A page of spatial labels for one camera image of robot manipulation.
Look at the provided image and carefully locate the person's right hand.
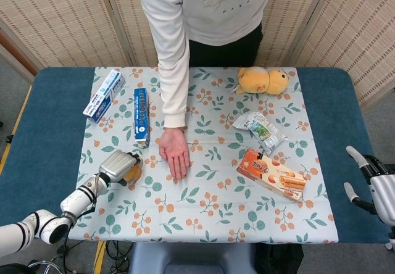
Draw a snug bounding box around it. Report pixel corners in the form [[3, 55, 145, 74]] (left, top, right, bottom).
[[158, 127, 191, 180]]

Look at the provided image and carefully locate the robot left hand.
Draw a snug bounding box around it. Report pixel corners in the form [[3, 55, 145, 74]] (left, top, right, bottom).
[[98, 149, 143, 185]]

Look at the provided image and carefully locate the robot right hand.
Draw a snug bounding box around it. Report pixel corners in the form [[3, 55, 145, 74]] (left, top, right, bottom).
[[343, 146, 395, 225]]

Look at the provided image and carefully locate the orange-brown food piece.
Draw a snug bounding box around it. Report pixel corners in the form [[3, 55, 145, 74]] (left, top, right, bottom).
[[122, 161, 144, 186]]

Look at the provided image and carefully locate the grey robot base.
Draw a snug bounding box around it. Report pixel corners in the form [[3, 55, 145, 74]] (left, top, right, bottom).
[[128, 242, 257, 274]]

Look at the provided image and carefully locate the person's right arm white sleeve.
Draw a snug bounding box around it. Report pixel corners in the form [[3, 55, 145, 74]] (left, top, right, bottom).
[[138, 0, 191, 130]]

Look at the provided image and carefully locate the person's torso white sweater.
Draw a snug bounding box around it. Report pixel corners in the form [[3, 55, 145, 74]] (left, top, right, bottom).
[[137, 0, 275, 68]]

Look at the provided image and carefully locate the dark blue toothpaste box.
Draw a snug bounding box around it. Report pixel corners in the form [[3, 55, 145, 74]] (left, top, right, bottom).
[[133, 88, 151, 149]]

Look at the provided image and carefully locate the fruit and leaf print tablecloth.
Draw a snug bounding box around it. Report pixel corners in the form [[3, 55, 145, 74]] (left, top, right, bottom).
[[67, 66, 339, 244]]

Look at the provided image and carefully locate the white blue Crest toothpaste box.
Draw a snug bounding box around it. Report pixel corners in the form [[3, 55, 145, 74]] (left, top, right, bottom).
[[82, 68, 126, 124]]

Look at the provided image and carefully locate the blue padded table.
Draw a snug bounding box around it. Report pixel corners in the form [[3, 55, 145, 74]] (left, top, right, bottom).
[[0, 67, 391, 244]]

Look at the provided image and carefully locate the white green snack bag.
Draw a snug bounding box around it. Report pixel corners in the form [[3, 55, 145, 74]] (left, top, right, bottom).
[[231, 111, 288, 157]]

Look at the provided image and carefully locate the orange egg roll box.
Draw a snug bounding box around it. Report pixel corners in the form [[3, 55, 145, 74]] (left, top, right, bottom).
[[236, 147, 307, 202]]

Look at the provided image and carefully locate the yellow plush toy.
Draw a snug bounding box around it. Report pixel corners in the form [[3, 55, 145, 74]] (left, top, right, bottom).
[[236, 66, 292, 96]]

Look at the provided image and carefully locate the black bag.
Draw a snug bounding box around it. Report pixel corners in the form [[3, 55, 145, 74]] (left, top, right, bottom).
[[254, 243, 305, 274]]

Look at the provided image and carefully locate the woven beige folding screen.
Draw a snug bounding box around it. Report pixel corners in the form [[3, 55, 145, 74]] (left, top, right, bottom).
[[0, 0, 395, 109]]

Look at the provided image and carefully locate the black floor cable bundle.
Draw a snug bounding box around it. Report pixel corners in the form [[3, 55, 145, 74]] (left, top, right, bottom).
[[103, 240, 136, 270]]

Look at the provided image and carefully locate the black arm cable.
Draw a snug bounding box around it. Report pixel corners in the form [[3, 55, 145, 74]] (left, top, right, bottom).
[[60, 205, 96, 274]]

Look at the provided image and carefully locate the chrome stool ring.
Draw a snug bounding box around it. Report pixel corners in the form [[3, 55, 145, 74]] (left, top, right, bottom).
[[27, 259, 62, 274]]

